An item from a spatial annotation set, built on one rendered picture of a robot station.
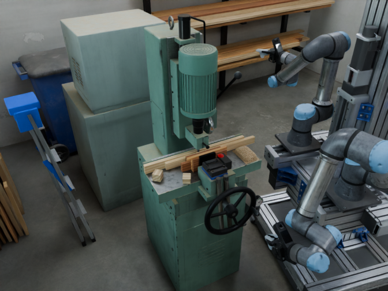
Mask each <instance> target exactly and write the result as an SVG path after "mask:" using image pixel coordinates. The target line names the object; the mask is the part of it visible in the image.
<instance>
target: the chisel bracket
mask: <svg viewBox="0 0 388 291"><path fill-rule="evenodd" d="M185 137H186V139H187V140H188V141H189V142H190V143H191V144H192V145H193V146H194V147H195V148H196V149H197V150H199V149H202V148H205V147H206V146H204V145H203V144H202V142H204V143H205V144H206V145H208V134H207V133H206V132H205V131H203V133H202V134H199V135H197V134H195V133H194V132H193V125H189V126H186V127H185Z"/></svg>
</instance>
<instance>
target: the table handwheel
mask: <svg viewBox="0 0 388 291"><path fill-rule="evenodd" d="M237 192H243V193H242V195H241V196H240V197H239V198H238V200H237V201H236V202H235V203H234V204H229V202H228V201H227V200H226V199H225V198H226V197H228V196H230V195H232V194H234V193H237ZM246 194H249V195H250V198H251V204H250V206H249V209H248V211H247V213H246V214H245V215H244V216H243V218H242V219H241V220H239V221H237V220H236V216H237V215H238V209H237V208H236V207H237V206H238V204H239V203H240V201H241V200H242V199H243V198H244V196H245V195H246ZM221 201H222V207H223V208H224V211H222V212H219V213H216V214H212V212H213V211H214V209H215V207H216V206H217V205H218V204H219V203H220V202H221ZM251 207H254V208H255V207H256V195H255V193H254V191H253V190H252V189H251V188H249V187H246V186H235V187H233V188H230V189H228V190H226V191H224V192H222V193H221V194H220V195H218V196H217V197H216V198H215V199H214V200H213V201H212V203H211V204H210V205H209V207H208V209H207V211H206V214H205V217H204V224H205V227H206V229H207V230H208V231H209V232H210V233H212V234H215V235H224V234H229V233H231V232H233V231H235V230H237V229H238V228H240V227H241V226H242V225H243V224H244V223H246V221H247V220H249V218H250V217H251V215H252V214H253V212H252V211H251V209H250V208H251ZM221 215H227V217H228V218H230V219H233V220H234V223H235V224H234V225H233V226H231V227H228V228H226V229H215V228H213V227H212V226H211V223H210V218H214V217H218V216H221Z"/></svg>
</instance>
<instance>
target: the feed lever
mask: <svg viewBox="0 0 388 291"><path fill-rule="evenodd" d="M241 77H242V74H241V72H236V73H235V74H234V78H233V79H232V80H231V82H230V83H229V84H228V85H227V86H226V87H225V88H224V89H223V90H222V91H221V92H220V93H219V94H218V96H217V100H218V98H219V97H220V96H221V95H222V94H223V93H224V92H225V91H226V90H227V89H228V88H229V87H230V86H231V85H232V84H233V83H234V82H235V81H236V79H240V78H241Z"/></svg>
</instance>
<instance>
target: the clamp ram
mask: <svg viewBox="0 0 388 291"><path fill-rule="evenodd" d="M215 156H216V153H215V152H211V153H208V154H204V155H201V156H199V166H202V163H203V162H206V161H209V160H212V159H215Z"/></svg>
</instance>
